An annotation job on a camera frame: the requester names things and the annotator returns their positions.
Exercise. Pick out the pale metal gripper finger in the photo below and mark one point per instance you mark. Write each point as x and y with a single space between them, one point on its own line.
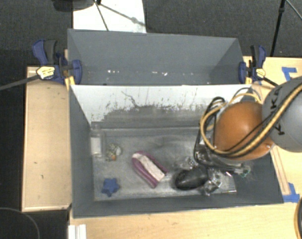
190 163
214 183

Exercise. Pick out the black oval computer mouse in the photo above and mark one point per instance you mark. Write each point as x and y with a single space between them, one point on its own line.
190 180

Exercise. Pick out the purple and white sponge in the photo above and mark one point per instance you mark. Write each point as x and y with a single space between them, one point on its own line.
149 168

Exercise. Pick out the blue star toy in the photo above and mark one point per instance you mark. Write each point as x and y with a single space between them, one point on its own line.
110 187

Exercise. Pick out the clear glass jar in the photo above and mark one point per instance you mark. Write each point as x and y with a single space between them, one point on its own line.
97 143

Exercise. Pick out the grey metal bin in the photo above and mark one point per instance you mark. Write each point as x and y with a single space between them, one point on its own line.
150 58

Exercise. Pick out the pale wood flat board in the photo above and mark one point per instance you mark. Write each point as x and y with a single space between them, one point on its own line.
46 133

